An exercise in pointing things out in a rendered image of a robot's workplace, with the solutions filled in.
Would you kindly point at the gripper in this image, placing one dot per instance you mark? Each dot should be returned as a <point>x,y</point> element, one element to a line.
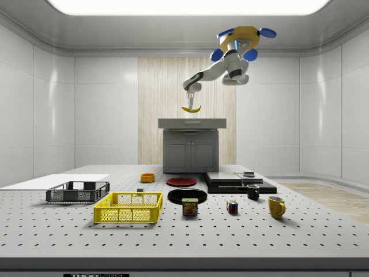
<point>190,96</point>

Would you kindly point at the banana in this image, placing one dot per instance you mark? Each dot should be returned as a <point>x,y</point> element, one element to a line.
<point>196,110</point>

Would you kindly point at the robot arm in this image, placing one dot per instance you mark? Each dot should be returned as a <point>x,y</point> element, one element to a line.
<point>216,72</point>

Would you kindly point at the white drawer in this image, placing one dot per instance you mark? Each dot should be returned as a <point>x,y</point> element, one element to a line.
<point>173,123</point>

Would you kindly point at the white cabinet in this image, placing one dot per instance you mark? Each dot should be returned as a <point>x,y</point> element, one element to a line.
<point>190,155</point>

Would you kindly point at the red plate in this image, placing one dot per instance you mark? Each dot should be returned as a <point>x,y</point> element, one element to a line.
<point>181,181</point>

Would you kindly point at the yellow bowl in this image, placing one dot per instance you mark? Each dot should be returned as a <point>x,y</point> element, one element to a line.
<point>147,178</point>

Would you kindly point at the black stove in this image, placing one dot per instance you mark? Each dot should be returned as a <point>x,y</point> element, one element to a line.
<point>225,187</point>

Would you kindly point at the black plate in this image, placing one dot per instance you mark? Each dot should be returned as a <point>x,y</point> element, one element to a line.
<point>178,194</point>

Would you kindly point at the flat-sided can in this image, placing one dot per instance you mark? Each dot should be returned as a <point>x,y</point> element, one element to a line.
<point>189,207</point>

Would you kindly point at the black mug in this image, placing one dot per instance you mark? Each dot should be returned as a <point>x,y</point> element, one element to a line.
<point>252,192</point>

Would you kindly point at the puzzle cube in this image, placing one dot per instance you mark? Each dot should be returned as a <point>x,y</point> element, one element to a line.
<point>232,207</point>

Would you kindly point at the yellow basket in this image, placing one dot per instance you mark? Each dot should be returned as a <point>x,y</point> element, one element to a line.
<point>127,216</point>

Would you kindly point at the yellow mug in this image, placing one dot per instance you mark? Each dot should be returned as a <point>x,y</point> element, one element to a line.
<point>275,208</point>

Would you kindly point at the dark grey basket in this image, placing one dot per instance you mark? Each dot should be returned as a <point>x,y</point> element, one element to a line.
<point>72,196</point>

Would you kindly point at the white board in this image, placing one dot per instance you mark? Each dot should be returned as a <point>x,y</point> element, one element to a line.
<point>34,181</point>

